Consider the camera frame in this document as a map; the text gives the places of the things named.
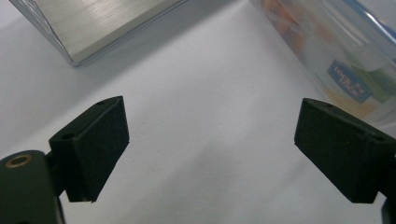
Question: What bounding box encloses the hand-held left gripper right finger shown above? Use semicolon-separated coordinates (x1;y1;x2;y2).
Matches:
293;97;396;204

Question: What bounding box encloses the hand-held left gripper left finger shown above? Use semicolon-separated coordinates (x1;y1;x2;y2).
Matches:
49;95;131;203

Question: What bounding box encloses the large clear plastic food container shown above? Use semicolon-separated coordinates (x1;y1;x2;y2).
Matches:
250;0;396;133

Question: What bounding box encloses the white wire shelf rack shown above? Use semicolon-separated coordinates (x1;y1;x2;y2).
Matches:
8;0;189;67

